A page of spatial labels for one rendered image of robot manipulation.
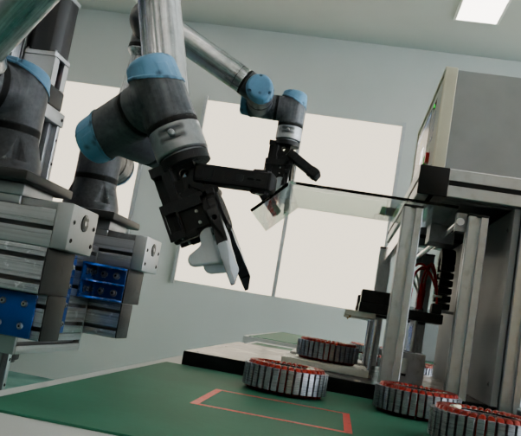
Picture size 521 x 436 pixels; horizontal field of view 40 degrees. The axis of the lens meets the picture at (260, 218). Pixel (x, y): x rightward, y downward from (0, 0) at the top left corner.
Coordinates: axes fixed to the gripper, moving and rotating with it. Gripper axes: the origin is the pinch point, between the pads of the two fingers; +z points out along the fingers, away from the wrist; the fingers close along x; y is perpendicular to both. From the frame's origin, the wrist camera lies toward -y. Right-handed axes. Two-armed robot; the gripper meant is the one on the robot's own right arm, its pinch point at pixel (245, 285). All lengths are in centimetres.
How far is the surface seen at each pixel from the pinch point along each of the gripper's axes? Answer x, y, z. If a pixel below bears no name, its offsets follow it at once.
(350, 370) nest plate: -27.9, -9.1, 17.1
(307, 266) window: -507, -6, -45
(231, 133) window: -507, 15, -177
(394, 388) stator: 3.7, -13.6, 19.1
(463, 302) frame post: -15.0, -28.9, 12.6
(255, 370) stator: 4.5, 2.0, 11.0
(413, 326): -32.7, -22.3, 14.0
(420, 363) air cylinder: -31.6, -20.9, 20.3
